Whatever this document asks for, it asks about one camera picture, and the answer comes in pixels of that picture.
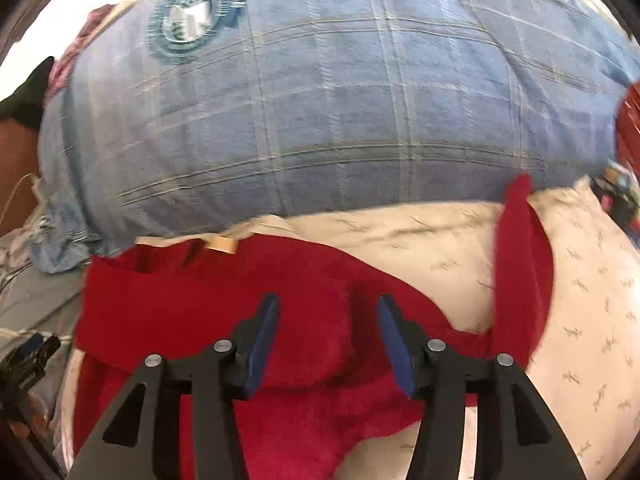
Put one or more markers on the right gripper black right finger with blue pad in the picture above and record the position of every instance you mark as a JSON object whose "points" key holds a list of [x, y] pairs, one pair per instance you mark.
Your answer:
{"points": [[517, 435]]}

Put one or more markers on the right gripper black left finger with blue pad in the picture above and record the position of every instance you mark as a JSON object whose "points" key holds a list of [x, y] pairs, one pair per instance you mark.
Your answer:
{"points": [[138, 435]]}

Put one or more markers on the red knit sweater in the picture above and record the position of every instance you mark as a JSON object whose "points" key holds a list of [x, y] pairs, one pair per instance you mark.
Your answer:
{"points": [[328, 383]]}

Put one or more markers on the grey striped pillow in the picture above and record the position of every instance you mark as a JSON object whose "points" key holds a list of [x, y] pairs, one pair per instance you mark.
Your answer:
{"points": [[34, 302]]}

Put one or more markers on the cream patterned bed sheet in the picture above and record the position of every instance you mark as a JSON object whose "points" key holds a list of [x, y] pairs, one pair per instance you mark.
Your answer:
{"points": [[586, 364]]}

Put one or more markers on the brown wooden headboard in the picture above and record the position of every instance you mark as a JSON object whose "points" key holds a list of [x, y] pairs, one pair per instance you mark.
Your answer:
{"points": [[19, 155]]}

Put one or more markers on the black garment on headboard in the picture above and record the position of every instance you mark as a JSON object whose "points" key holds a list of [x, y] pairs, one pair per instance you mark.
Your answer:
{"points": [[25, 104]]}

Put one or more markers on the small colourful object at right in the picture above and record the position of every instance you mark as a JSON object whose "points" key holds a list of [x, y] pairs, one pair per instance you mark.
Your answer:
{"points": [[617, 191]]}

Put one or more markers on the blue plaid duvet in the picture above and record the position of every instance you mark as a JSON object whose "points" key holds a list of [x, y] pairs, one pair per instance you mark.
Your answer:
{"points": [[189, 116]]}

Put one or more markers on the maroon patterned cloth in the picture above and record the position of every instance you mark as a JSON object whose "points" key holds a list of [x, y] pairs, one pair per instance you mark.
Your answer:
{"points": [[61, 68]]}

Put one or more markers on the white charger with cable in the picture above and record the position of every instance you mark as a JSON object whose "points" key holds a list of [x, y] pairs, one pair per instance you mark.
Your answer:
{"points": [[33, 183]]}

